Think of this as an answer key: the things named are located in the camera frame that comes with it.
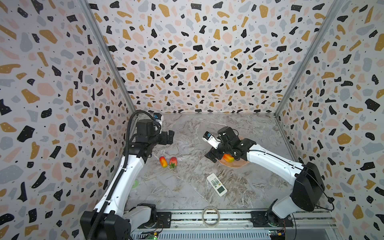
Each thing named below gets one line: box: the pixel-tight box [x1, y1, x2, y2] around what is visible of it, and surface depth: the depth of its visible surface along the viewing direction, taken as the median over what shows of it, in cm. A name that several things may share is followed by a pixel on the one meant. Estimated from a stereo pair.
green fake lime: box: [132, 179, 139, 190], surface depth 87 cm
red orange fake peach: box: [159, 156, 168, 168], surface depth 94 cm
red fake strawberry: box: [169, 156, 178, 169], surface depth 92 cm
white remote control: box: [206, 173, 228, 197], surface depth 86 cm
